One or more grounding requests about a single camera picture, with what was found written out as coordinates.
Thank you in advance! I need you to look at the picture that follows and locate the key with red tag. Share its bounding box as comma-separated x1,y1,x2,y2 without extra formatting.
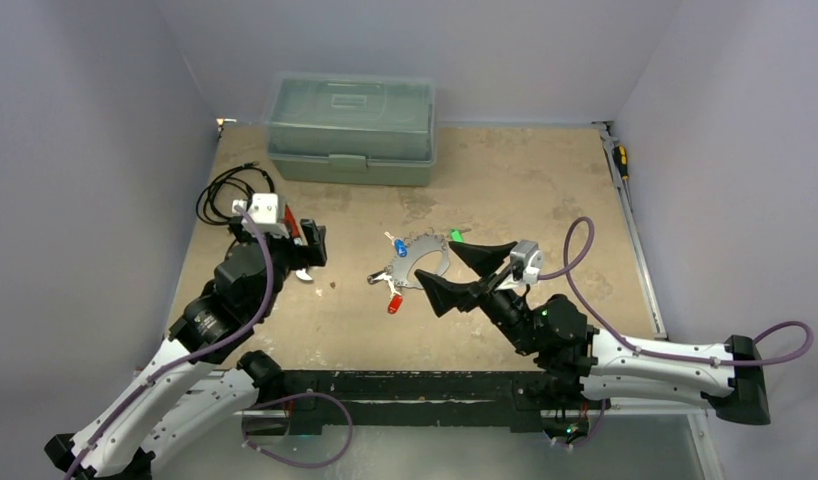
387,294,403,315

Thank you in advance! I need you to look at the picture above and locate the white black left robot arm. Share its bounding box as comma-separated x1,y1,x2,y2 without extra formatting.
44,219,327,479

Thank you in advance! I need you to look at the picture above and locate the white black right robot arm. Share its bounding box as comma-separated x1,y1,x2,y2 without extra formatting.
414,240,771,425

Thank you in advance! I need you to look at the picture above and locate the key with green tag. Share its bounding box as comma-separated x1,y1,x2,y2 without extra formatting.
449,228,471,242

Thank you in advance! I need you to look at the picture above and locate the key with blue tag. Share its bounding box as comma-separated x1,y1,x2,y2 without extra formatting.
384,232,408,258

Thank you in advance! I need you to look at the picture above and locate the key with black head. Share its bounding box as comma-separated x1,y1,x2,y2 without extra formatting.
367,270,392,285

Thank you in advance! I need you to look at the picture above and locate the green plastic toolbox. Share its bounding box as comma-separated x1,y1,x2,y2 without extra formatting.
261,72,437,187

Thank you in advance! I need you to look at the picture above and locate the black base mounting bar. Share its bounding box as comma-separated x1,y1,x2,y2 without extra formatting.
254,370,609,437

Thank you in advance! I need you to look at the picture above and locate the yellow black screwdriver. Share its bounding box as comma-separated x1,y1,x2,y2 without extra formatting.
612,145,629,180

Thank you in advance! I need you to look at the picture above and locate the red handled adjustable wrench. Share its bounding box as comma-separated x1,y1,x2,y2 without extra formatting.
284,205,314,283

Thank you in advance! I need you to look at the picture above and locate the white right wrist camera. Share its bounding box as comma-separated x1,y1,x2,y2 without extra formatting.
497,240,544,290

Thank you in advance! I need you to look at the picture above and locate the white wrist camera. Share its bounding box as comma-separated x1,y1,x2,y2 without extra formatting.
497,240,544,290
231,193,290,238

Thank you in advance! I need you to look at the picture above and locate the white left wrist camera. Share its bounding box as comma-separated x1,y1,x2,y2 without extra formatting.
231,193,290,238

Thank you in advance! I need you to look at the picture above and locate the coiled black cable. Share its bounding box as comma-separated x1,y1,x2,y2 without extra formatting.
196,160,276,227

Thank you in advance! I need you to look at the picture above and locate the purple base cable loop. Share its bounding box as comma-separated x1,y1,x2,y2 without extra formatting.
240,390,355,472

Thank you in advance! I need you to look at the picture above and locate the aluminium frame rail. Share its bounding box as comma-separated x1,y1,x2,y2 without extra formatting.
592,121,724,479

